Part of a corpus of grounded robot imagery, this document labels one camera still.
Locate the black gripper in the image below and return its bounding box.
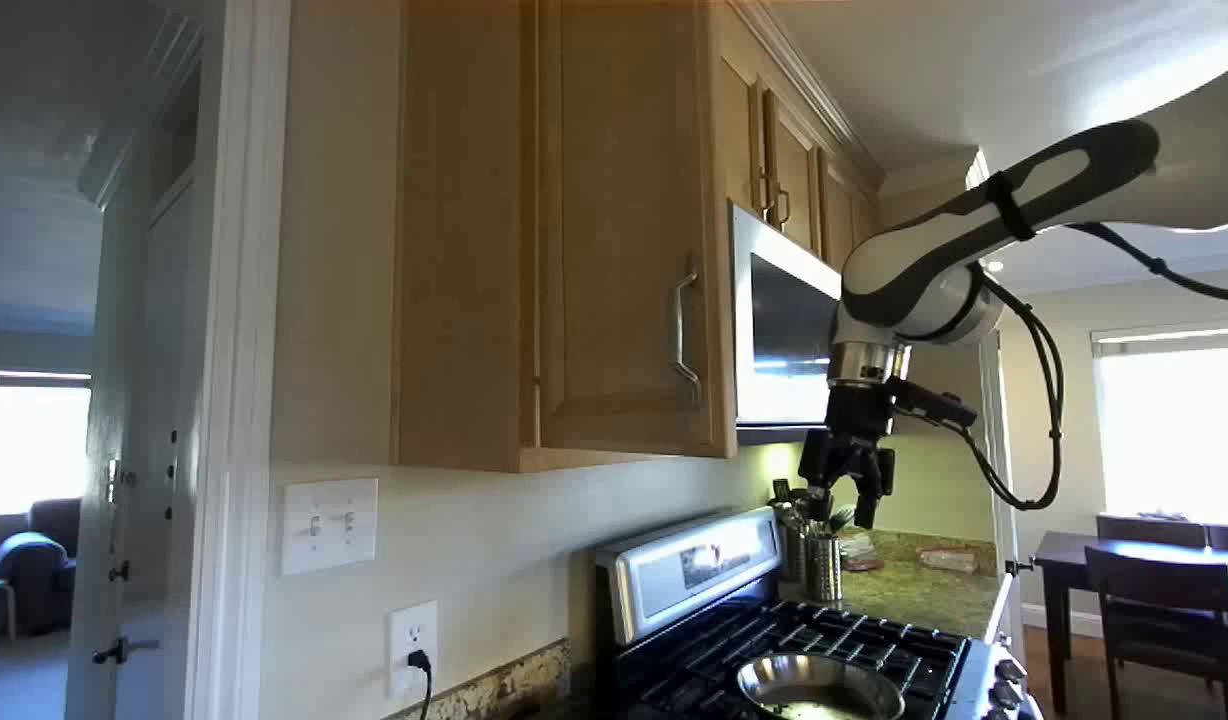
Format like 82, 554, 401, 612
797, 376, 901, 531

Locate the silver cabinet door handle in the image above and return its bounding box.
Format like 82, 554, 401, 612
670, 255, 707, 393

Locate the small wooden cabinet door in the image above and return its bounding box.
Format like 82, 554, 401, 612
766, 83, 823, 260
707, 53, 773, 224

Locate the wooden cabinet body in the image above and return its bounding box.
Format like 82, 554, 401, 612
268, 0, 545, 476

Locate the white interior door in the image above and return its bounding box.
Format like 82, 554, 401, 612
63, 130, 203, 720

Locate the dark utensil canister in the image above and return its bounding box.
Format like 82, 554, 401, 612
766, 476, 818, 587

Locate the beige cloth on counter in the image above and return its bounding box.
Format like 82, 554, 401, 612
912, 535, 983, 578

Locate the granite countertop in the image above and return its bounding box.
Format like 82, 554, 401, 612
829, 528, 1006, 644

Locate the stainless steel LG microwave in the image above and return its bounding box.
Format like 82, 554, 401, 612
728, 198, 854, 448

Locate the stainless steel gas stove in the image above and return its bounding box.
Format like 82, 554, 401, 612
587, 502, 1044, 720

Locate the steel frying pan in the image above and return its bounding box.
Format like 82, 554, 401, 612
734, 648, 910, 720

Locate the dark wooden dining table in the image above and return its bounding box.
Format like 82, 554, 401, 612
1032, 528, 1228, 720

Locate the dark wooden dining chair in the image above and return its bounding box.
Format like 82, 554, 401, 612
1094, 510, 1213, 551
1080, 542, 1228, 720

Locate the bright dining room window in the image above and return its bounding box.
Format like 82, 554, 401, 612
1089, 323, 1228, 531

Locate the blue armchair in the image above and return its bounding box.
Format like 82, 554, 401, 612
0, 496, 88, 648

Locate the bright living room window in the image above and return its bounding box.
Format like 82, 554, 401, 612
0, 366, 95, 519

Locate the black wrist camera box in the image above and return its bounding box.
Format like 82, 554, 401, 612
890, 376, 983, 436

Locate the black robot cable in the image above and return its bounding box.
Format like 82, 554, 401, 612
957, 214, 1228, 517

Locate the white wall outlet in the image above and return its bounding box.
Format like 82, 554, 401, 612
386, 594, 446, 704

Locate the black plug with cord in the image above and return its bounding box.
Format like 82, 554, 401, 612
403, 648, 439, 720

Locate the white light switch plate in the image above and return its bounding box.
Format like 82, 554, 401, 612
279, 476, 386, 578

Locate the dark door lever handle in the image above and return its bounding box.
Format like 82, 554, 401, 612
93, 632, 163, 668

